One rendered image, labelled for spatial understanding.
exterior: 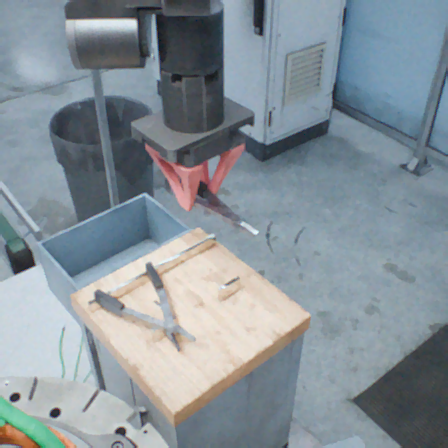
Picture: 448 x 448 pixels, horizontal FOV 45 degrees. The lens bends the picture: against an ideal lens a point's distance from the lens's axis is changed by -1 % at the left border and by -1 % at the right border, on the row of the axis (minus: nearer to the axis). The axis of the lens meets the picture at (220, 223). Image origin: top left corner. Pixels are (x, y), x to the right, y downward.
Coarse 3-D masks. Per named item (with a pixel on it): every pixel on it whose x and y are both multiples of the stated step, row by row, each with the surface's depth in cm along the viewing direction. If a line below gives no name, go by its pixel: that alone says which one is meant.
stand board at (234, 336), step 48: (192, 240) 70; (96, 288) 63; (144, 288) 63; (192, 288) 63; (240, 288) 63; (144, 336) 58; (240, 336) 58; (288, 336) 59; (144, 384) 54; (192, 384) 53
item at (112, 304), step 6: (96, 294) 59; (102, 294) 58; (108, 294) 59; (96, 300) 59; (102, 300) 58; (108, 300) 58; (114, 300) 58; (108, 306) 58; (114, 306) 58; (120, 306) 57; (114, 312) 58; (120, 312) 58
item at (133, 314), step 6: (126, 312) 57; (132, 312) 57; (138, 312) 57; (132, 318) 57; (138, 318) 57; (144, 318) 57; (150, 318) 57; (156, 318) 57; (150, 324) 56; (156, 324) 56; (162, 324) 56; (162, 330) 56
